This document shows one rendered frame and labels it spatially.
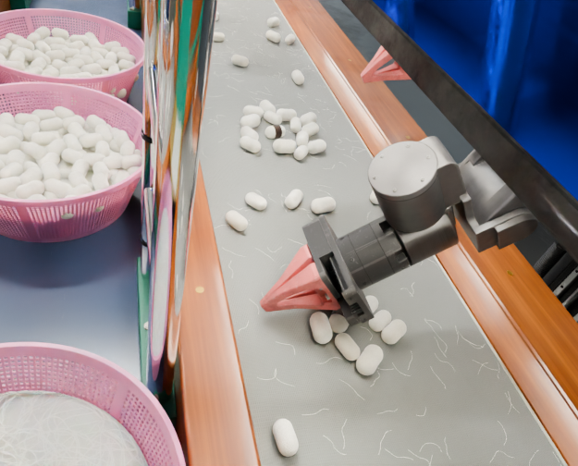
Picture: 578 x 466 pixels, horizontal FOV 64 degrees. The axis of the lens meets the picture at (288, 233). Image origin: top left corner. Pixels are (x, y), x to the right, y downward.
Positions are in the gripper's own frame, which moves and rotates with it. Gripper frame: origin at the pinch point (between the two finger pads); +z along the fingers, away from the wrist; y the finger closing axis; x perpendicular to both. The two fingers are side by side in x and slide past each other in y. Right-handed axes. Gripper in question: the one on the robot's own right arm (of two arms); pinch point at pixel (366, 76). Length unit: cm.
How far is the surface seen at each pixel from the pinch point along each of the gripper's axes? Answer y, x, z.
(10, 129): 3, -24, 46
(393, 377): 44.0, 2.1, 15.1
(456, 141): -123, 157, -50
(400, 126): -1.9, 14.6, -2.5
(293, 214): 19.3, -0.4, 18.5
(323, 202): 18.9, 0.5, 14.3
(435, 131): -131, 151, -42
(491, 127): 48, -29, 3
